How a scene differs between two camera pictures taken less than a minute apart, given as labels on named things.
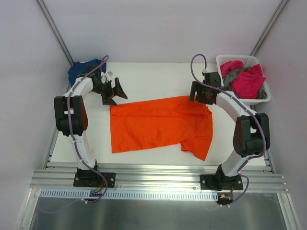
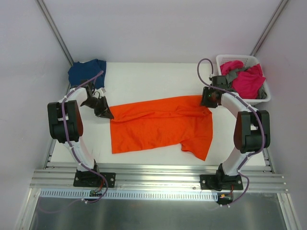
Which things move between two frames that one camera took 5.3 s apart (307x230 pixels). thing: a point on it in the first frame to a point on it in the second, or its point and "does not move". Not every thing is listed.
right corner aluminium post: (278, 11) does not move
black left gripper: (110, 91) to (100, 108)
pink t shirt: (246, 84) does not move
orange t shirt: (173, 120) does not move
